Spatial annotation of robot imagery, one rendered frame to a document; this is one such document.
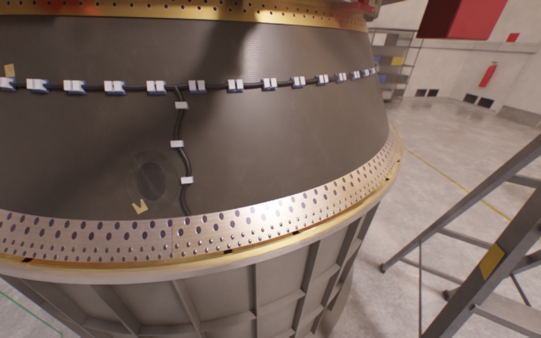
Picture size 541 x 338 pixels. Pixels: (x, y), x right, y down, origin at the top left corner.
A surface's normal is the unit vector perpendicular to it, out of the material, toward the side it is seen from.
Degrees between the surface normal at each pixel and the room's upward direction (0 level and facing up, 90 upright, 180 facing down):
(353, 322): 0
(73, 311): 90
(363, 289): 0
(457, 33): 90
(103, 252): 43
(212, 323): 0
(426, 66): 90
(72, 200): 62
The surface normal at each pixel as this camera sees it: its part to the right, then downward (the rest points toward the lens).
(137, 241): 0.09, -0.24
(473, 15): 0.11, 0.55
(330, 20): 0.58, -0.01
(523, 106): -0.99, 0.05
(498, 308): 0.03, -0.84
